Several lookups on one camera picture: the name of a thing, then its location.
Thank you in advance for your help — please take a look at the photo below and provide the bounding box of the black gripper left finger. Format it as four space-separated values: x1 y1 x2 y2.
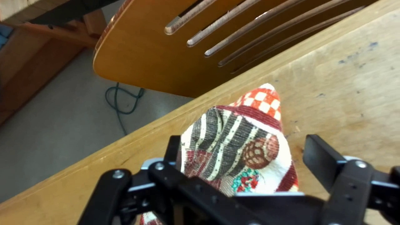
77 133 261 225

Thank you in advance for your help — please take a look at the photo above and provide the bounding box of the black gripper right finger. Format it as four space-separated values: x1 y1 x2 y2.
302 132 400 225

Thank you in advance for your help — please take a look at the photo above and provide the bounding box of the red white patterned cloth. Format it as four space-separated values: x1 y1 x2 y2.
137 81 302 225

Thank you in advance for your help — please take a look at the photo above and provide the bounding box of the wooden spindle chair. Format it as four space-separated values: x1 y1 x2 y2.
92 0 379 100

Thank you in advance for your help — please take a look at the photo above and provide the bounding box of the wooden side table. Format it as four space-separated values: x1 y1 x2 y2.
0 0 123 126

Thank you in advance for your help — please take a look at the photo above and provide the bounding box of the green floor cable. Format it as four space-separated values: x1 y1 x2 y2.
104 81 148 136

